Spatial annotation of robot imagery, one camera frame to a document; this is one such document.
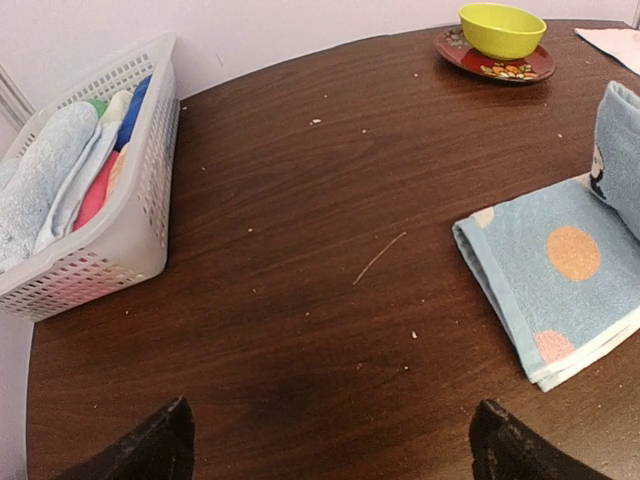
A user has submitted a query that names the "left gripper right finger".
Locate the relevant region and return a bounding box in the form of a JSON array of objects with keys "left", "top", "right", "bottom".
[{"left": 469, "top": 399, "right": 608, "bottom": 480}]

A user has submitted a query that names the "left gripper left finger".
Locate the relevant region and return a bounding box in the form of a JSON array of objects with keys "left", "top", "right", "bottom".
[{"left": 58, "top": 397, "right": 195, "bottom": 479}]

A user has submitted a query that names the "blue polka dot towel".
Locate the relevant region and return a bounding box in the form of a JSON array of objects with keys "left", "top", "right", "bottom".
[{"left": 452, "top": 81, "right": 639, "bottom": 391}]

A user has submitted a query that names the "red floral plate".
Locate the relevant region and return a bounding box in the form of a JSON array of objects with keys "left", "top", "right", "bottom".
[{"left": 434, "top": 27, "right": 556, "bottom": 84}]

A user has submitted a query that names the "green plastic bowl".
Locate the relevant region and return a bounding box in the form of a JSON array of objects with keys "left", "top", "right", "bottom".
[{"left": 458, "top": 2, "right": 547, "bottom": 60}]

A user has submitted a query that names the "pink towel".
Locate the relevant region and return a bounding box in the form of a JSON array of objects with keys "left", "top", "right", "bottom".
[{"left": 574, "top": 28, "right": 640, "bottom": 75}]

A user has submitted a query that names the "red rolled towel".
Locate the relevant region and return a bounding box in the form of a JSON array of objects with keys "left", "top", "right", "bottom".
[{"left": 73, "top": 150, "right": 126, "bottom": 231}]

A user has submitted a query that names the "white plastic basket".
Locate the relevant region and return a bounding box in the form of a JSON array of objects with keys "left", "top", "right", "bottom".
[{"left": 1, "top": 33, "right": 180, "bottom": 322}]

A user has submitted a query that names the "light blue rolled towel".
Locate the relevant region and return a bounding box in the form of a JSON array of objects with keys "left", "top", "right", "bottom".
[{"left": 1, "top": 101, "right": 121, "bottom": 272}]

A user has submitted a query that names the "green rolled towel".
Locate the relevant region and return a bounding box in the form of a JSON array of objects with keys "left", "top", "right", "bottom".
[{"left": 88, "top": 99, "right": 107, "bottom": 118}]

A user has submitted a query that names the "white rolled towel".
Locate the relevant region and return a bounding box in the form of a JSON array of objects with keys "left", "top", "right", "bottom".
[{"left": 100, "top": 90, "right": 133, "bottom": 124}]

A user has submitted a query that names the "dark blue rolled towel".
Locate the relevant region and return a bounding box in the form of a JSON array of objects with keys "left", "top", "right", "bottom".
[{"left": 114, "top": 75, "right": 152, "bottom": 152}]

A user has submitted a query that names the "left aluminium frame post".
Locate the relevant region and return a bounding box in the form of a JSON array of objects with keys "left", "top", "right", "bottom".
[{"left": 0, "top": 66, "right": 35, "bottom": 131}]

